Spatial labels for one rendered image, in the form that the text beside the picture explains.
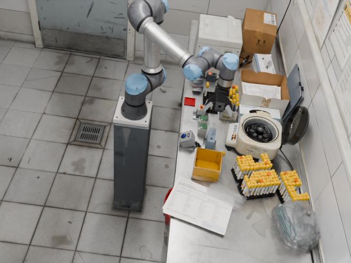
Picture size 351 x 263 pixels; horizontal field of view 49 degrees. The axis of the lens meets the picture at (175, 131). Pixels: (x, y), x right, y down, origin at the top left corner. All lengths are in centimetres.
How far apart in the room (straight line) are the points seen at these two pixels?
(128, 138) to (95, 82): 165
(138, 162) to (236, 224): 81
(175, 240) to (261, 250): 39
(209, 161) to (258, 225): 42
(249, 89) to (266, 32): 53
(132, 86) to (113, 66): 199
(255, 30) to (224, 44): 46
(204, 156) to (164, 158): 118
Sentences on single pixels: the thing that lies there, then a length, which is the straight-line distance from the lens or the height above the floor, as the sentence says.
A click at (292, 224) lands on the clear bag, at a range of 183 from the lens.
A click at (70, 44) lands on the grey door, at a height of 10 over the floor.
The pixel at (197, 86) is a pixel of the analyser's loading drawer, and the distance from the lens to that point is 238.
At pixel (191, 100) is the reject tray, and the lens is 236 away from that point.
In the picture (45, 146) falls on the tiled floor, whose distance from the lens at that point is 327.
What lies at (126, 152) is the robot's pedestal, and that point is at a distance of 233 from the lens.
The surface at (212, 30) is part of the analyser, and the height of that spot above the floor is 117.
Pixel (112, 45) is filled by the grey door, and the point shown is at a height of 15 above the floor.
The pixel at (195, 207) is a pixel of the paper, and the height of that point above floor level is 89.
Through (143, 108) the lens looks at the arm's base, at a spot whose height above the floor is 96.
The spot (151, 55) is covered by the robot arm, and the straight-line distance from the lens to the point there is 205.
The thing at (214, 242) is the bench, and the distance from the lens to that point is 179.
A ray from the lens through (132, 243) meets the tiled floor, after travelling 272.
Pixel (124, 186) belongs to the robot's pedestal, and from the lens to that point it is 260.
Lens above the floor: 242
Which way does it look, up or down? 46 degrees down
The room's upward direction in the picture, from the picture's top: 9 degrees clockwise
